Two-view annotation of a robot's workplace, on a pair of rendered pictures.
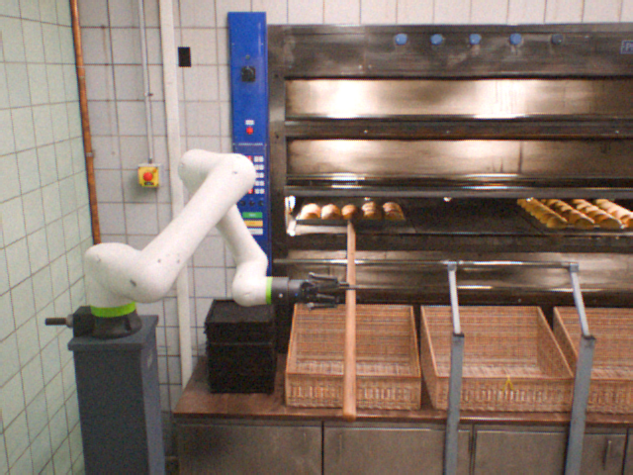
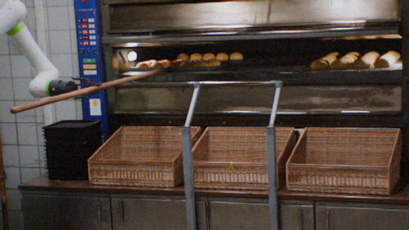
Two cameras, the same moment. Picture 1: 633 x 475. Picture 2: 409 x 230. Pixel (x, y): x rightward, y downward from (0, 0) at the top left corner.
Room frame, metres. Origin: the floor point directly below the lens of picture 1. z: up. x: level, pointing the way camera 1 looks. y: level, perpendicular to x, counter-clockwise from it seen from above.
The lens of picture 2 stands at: (-1.93, -1.95, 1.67)
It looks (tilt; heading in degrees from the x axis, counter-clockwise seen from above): 9 degrees down; 17
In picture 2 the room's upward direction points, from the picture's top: 3 degrees counter-clockwise
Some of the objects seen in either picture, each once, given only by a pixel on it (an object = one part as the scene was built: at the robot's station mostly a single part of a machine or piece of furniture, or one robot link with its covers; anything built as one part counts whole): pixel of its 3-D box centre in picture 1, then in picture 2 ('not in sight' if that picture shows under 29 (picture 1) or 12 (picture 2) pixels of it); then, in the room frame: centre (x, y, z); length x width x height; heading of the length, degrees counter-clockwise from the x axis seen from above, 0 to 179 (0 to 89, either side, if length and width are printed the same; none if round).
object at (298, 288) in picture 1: (303, 291); (69, 88); (2.01, 0.04, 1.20); 0.09 x 0.07 x 0.08; 87
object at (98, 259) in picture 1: (114, 278); not in sight; (1.68, 0.56, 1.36); 0.16 x 0.13 x 0.19; 52
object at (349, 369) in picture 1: (350, 285); (101, 86); (2.06, -0.12, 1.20); 1.71 x 0.03 x 0.03; 177
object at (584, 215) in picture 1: (577, 210); (356, 59); (3.21, -1.36, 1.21); 0.61 x 0.48 x 0.06; 178
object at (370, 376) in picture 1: (352, 352); (146, 154); (2.55, -0.16, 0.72); 0.56 x 0.49 x 0.28; 87
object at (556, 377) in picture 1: (490, 354); (240, 156); (2.53, -0.76, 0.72); 0.56 x 0.49 x 0.28; 89
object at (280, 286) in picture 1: (281, 290); (57, 88); (2.01, 0.12, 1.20); 0.12 x 0.06 x 0.09; 177
